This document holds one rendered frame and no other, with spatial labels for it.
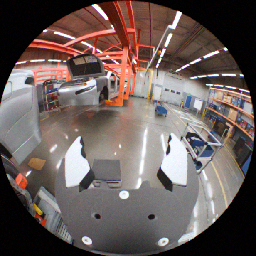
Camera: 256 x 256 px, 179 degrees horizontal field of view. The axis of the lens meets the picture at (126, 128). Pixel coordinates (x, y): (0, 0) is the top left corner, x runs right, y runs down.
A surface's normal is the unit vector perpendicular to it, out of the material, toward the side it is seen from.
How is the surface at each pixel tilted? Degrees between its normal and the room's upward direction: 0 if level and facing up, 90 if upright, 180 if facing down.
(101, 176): 0
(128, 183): 0
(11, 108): 90
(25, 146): 90
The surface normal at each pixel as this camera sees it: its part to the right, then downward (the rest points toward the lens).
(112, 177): 0.10, -0.87
